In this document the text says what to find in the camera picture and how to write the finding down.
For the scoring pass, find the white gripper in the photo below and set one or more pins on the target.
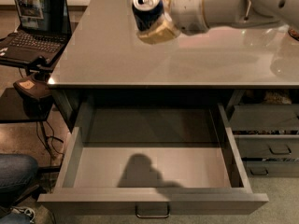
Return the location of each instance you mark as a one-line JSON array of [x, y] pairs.
[[188, 10]]

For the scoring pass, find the blue pepsi can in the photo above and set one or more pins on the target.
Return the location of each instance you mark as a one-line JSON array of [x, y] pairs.
[[146, 12]]

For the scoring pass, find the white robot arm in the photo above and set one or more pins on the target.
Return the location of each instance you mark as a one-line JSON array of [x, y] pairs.
[[250, 13]]

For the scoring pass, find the grey upper side drawer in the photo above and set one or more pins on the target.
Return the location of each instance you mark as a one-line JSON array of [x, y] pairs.
[[265, 118]]

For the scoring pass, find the open grey top drawer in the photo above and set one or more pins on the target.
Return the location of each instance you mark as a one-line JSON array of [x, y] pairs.
[[118, 157]]

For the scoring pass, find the grey middle side drawer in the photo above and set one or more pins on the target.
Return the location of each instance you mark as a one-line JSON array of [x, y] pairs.
[[268, 145]]

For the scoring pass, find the grey lower side drawer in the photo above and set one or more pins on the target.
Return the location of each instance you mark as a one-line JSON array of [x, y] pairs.
[[271, 168]]

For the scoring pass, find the black open laptop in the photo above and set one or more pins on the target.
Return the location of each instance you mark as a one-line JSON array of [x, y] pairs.
[[42, 35]]

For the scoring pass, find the yellow sticky note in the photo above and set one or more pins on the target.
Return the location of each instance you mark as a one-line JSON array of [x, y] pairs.
[[27, 84]]

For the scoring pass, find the black laptop stand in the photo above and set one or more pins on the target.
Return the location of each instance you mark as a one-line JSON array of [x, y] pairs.
[[19, 105]]

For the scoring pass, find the metal drawer handle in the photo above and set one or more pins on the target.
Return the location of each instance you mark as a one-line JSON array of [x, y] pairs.
[[152, 210]]

